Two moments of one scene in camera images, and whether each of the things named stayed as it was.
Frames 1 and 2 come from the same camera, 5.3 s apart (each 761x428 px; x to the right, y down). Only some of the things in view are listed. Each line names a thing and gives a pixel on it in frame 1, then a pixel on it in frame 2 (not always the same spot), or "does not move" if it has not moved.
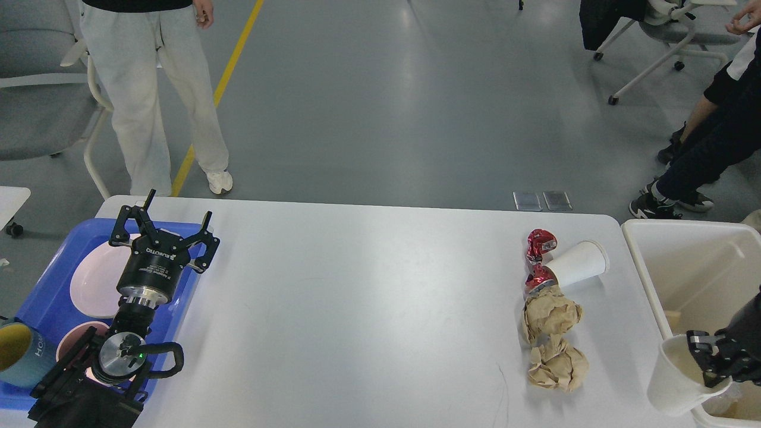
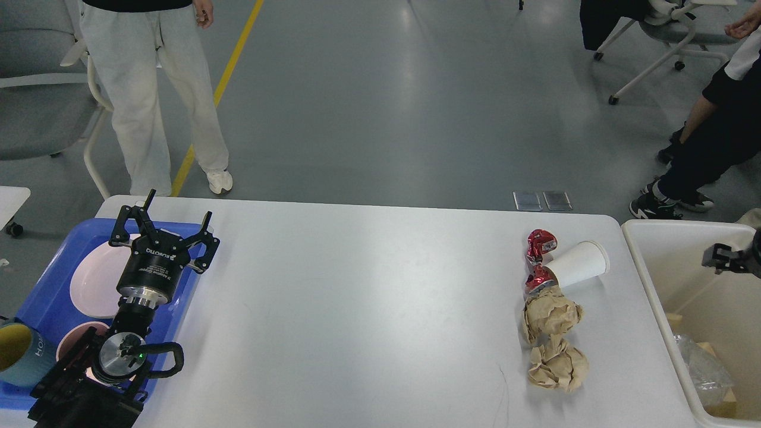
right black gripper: (741, 355) to (720, 257)
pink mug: (71, 339) does not move
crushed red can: (541, 243) does not move
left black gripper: (149, 275) does not move
